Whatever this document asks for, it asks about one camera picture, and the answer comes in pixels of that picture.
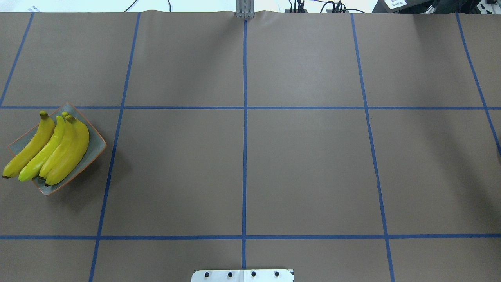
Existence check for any yellow banana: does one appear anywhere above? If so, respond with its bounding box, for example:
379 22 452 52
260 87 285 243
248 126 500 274
2 110 55 179
18 115 66 182
45 114 90 187
38 111 76 180

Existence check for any white mounting plate with bolts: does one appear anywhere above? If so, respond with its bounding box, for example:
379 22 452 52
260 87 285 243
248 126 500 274
191 269 295 282

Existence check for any grey square plate orange rim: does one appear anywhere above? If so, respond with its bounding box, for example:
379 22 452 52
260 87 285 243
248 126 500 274
4 102 107 196

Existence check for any aluminium frame post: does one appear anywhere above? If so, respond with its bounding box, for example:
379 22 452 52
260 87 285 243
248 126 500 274
235 0 255 20

